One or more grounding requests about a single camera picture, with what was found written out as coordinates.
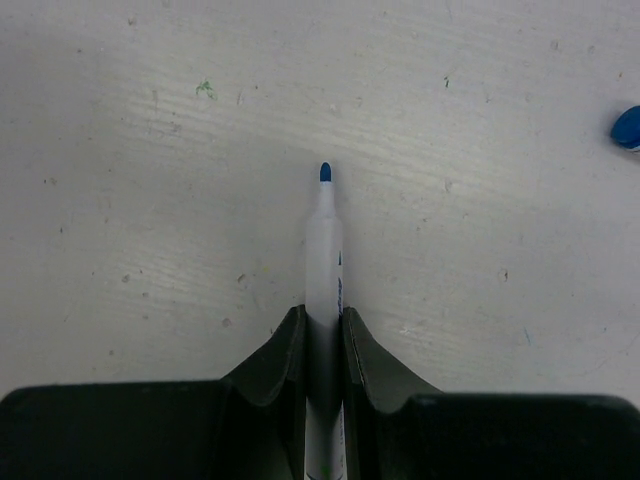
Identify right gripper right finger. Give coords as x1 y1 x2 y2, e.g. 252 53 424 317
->
341 307 441 479

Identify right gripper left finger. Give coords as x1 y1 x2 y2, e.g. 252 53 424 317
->
219 305 307 479

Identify light blue capped marker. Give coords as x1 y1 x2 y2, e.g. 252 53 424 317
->
304 162 345 479

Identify light blue pen cap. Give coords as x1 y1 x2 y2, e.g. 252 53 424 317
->
610 105 640 153

